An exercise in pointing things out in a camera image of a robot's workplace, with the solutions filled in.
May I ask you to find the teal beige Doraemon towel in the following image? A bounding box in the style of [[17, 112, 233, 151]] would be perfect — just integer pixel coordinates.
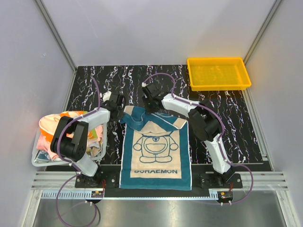
[[119, 105, 192, 191]]

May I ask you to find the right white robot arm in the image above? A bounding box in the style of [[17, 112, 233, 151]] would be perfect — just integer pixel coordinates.
[[142, 83, 234, 188]]

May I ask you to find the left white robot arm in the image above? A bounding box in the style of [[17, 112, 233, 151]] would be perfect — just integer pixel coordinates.
[[50, 92, 125, 187]]

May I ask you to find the yellow plastic tray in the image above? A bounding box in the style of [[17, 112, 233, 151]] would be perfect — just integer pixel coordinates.
[[187, 57, 251, 91]]

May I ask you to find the orange white patterned towel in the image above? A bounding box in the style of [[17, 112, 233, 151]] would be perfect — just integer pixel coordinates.
[[39, 111, 88, 142]]

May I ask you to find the pink towel in basket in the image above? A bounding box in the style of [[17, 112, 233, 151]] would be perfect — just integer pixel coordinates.
[[34, 125, 103, 164]]

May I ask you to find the grey plastic laundry basket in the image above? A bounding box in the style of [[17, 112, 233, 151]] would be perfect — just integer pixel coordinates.
[[32, 111, 107, 167]]

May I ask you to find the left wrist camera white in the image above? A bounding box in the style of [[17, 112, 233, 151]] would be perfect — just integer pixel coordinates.
[[99, 91, 112, 102]]

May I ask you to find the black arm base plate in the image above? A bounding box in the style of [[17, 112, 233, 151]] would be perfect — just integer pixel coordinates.
[[75, 164, 243, 190]]

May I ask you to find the aluminium frame rail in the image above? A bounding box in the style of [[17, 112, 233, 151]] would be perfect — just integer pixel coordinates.
[[31, 171, 288, 201]]

